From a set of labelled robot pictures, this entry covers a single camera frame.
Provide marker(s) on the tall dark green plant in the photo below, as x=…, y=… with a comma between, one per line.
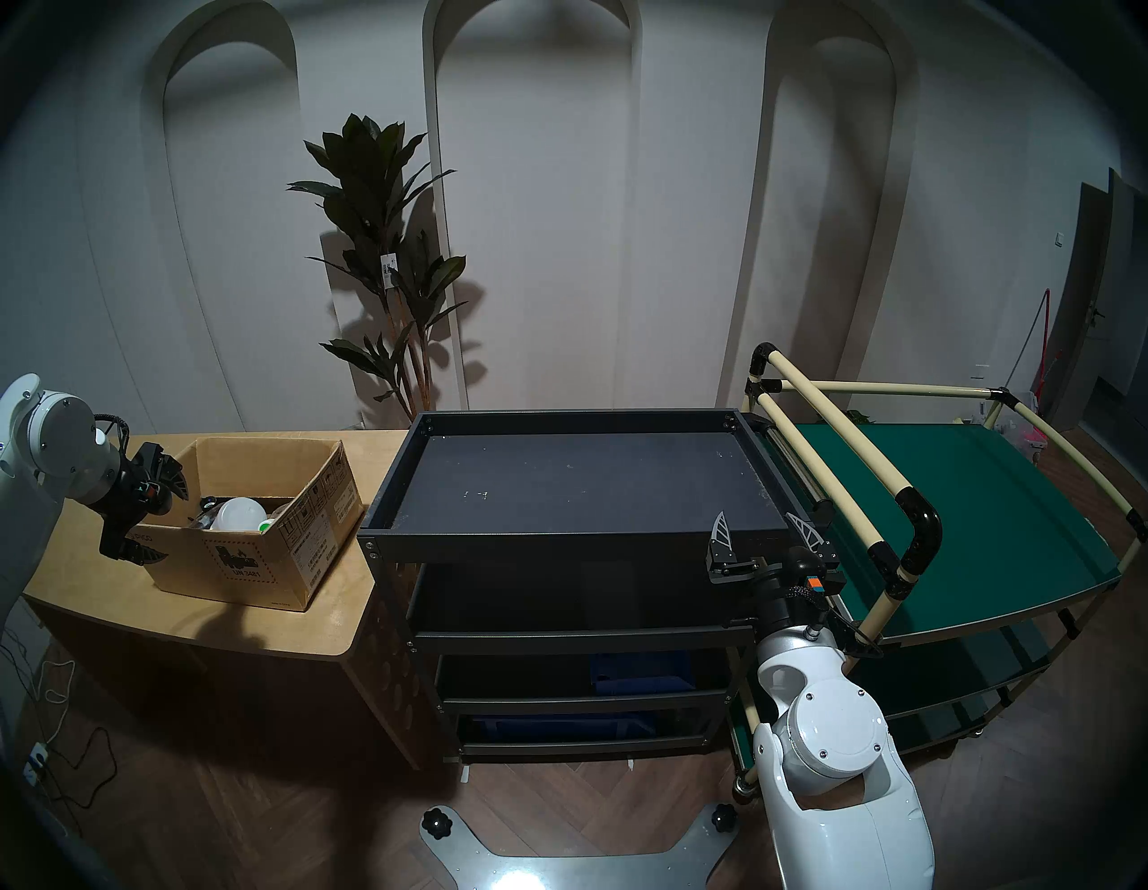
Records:
x=381, y=206

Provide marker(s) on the white plastic jug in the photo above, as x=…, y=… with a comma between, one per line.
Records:
x=238, y=514

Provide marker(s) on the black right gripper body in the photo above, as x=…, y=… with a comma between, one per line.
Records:
x=744, y=571

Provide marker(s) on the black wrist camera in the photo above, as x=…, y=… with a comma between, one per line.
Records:
x=148, y=466
x=807, y=570

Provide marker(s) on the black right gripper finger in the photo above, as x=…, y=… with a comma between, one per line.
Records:
x=816, y=538
x=723, y=543

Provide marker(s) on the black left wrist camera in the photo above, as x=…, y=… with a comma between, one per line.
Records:
x=148, y=466

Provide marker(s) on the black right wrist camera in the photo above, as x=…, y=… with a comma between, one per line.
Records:
x=807, y=570

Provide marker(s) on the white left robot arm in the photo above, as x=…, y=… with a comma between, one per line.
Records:
x=36, y=466

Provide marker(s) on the brown cardboard storage box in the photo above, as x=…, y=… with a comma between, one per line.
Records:
x=269, y=565

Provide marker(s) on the red stick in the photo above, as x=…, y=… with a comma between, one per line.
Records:
x=1045, y=332

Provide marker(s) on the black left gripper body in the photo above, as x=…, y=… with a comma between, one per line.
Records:
x=115, y=511

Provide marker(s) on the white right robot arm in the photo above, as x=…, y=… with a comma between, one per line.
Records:
x=834, y=772

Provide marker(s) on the dark grey door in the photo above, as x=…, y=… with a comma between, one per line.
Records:
x=1112, y=296

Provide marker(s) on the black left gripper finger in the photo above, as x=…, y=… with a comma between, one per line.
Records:
x=134, y=550
x=170, y=471

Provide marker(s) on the grey metal robot base plate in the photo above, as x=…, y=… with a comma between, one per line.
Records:
x=556, y=866

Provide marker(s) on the green cart with cream pipes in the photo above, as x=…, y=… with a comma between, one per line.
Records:
x=978, y=529

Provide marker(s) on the black base knob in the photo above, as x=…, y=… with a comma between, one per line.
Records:
x=725, y=817
x=435, y=823

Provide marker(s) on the black metal shelf cart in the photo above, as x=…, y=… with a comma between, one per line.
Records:
x=583, y=484

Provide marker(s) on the light wooden table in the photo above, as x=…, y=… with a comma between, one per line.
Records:
x=224, y=628

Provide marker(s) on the white floor power strip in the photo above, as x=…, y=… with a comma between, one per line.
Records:
x=37, y=763

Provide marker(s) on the blue plastic bin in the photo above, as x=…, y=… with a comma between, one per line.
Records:
x=641, y=673

